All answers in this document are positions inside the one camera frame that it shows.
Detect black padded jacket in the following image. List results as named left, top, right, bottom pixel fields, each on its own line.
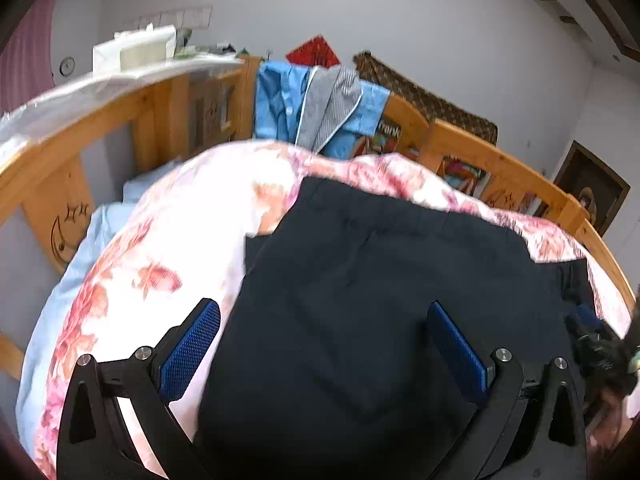
left=195, top=177, right=591, bottom=479

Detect person's right hand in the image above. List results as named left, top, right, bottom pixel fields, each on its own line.
left=586, top=388, right=632, bottom=469

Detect dark framed picture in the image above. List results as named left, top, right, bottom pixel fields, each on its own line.
left=554, top=141, right=630, bottom=236

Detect pink floral quilt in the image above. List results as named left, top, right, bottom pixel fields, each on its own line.
left=34, top=138, right=634, bottom=480

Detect light blue bed sheet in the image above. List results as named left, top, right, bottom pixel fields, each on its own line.
left=15, top=159, right=181, bottom=456

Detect pink curtain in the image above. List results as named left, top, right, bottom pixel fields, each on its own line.
left=0, top=0, right=55, bottom=113

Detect white box on shelf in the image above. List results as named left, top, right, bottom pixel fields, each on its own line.
left=92, top=24, right=177, bottom=76

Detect wooden bed frame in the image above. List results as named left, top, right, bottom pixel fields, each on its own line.
left=0, top=54, right=640, bottom=380

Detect grey garment on rail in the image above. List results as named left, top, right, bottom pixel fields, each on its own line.
left=295, top=65, right=362, bottom=154

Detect round wall clock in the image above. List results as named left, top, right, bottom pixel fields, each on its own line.
left=58, top=56, right=76, bottom=78

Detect red paper wall decoration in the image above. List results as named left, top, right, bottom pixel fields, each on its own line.
left=285, top=35, right=341, bottom=68

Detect blue shirt on rail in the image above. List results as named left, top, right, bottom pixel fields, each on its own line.
left=254, top=61, right=390, bottom=160

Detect white papers on wall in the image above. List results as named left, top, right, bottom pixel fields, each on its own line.
left=122, top=4, right=213, bottom=30

